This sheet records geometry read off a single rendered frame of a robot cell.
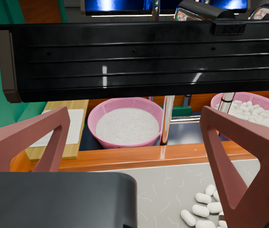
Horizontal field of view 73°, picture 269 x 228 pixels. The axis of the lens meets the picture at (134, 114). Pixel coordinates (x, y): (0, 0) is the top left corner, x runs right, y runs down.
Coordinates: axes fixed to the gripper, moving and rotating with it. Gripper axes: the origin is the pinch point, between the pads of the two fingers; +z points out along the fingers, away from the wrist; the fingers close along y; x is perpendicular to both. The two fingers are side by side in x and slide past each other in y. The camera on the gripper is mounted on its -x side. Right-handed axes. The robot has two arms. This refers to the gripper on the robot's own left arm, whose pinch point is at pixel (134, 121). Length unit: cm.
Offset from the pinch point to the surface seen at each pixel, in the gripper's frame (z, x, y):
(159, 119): 43, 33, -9
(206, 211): 9.1, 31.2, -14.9
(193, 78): 8.7, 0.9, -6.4
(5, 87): 6.8, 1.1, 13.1
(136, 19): 222, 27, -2
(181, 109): 53, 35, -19
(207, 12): 15.4, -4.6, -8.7
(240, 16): 222, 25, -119
